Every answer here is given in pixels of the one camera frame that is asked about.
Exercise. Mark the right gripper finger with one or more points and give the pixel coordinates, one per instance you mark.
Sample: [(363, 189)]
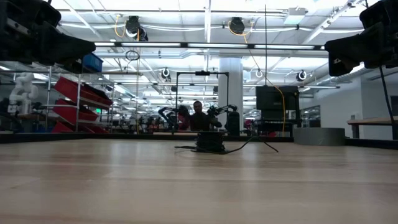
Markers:
[(340, 67), (354, 46)]

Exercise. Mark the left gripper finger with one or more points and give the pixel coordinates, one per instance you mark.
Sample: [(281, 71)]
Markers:
[(65, 46), (73, 67)]

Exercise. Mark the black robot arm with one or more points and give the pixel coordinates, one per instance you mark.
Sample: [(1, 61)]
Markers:
[(222, 109), (166, 113)]

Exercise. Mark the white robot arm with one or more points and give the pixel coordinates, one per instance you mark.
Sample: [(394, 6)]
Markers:
[(23, 90)]

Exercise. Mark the blue storage bin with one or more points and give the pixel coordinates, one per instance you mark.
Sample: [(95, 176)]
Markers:
[(93, 62)]

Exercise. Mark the red storage bin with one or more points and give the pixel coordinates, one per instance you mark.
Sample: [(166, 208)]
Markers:
[(66, 87), (66, 112), (62, 128)]

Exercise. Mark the metal shelf rack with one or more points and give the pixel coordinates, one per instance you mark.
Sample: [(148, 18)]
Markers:
[(78, 93)]

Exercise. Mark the thin black slanted strut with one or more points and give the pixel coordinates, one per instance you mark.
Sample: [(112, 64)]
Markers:
[(387, 96)]

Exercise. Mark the long wooden table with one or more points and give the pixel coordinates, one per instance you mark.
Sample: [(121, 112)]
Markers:
[(370, 120)]

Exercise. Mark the black equipment cart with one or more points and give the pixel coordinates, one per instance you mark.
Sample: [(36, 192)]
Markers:
[(273, 96)]

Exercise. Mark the white column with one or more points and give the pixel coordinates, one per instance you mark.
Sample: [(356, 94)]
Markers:
[(230, 81)]

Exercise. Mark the black cylindrical stand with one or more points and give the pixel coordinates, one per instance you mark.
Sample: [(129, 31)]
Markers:
[(234, 124)]

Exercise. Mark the long light strip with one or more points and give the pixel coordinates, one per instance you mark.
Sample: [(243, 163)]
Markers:
[(217, 45)]

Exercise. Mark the person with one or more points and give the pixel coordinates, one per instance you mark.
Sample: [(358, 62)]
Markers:
[(199, 119)]

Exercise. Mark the grey duct tape roll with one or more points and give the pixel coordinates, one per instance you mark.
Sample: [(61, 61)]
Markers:
[(318, 136)]

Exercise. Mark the black aluminium table frame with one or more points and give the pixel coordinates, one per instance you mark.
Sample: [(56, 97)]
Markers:
[(93, 137)]

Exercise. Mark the black robot station frame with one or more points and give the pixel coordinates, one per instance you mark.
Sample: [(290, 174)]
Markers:
[(202, 73)]

